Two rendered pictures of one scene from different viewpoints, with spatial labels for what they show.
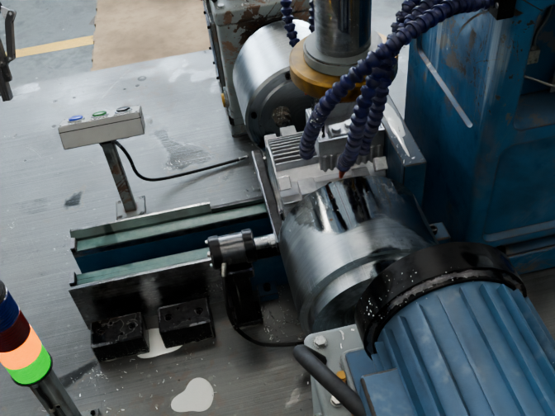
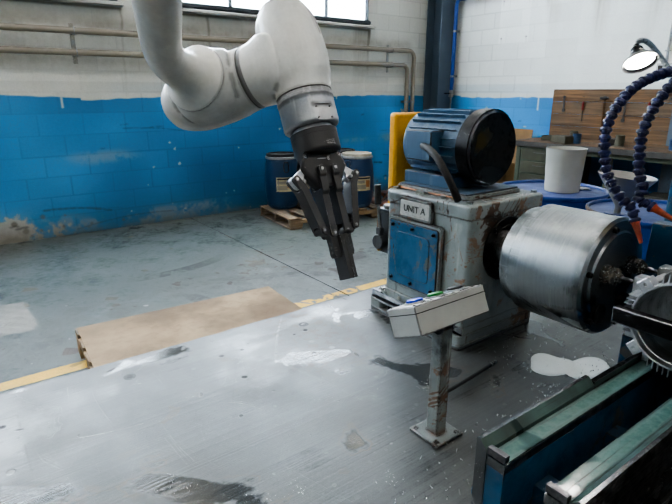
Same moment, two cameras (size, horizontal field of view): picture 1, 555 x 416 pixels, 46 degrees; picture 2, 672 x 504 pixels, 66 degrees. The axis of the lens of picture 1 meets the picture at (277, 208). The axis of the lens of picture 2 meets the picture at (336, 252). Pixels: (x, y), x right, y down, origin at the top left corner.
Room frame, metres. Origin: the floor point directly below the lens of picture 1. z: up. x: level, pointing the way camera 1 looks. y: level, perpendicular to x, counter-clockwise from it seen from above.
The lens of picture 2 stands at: (0.48, 0.91, 1.41)
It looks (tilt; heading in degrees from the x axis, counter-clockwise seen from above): 17 degrees down; 330
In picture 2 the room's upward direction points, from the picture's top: straight up
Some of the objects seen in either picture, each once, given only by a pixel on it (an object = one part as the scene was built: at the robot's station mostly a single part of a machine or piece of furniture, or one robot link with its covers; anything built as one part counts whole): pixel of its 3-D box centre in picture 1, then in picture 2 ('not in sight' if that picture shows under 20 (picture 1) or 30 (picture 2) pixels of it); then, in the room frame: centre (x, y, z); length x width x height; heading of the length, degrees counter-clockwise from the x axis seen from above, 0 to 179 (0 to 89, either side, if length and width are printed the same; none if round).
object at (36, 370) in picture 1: (26, 360); not in sight; (0.56, 0.40, 1.05); 0.06 x 0.06 x 0.04
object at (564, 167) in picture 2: not in sight; (561, 169); (2.42, -1.65, 0.99); 0.24 x 0.22 x 0.24; 7
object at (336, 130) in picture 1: (343, 134); not in sight; (0.92, -0.14, 1.11); 0.12 x 0.11 x 0.07; 97
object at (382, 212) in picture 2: not in sight; (389, 218); (1.64, 0.09, 1.07); 0.08 x 0.07 x 0.20; 97
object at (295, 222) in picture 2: not in sight; (320, 184); (5.78, -1.88, 0.37); 1.20 x 0.80 x 0.74; 92
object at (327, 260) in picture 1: (368, 281); not in sight; (0.63, -0.13, 1.04); 0.41 x 0.25 x 0.25; 7
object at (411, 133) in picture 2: not in sight; (436, 189); (1.54, 0.01, 1.16); 0.33 x 0.26 x 0.42; 7
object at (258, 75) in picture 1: (289, 77); (550, 260); (1.22, -0.06, 1.04); 0.37 x 0.25 x 0.25; 7
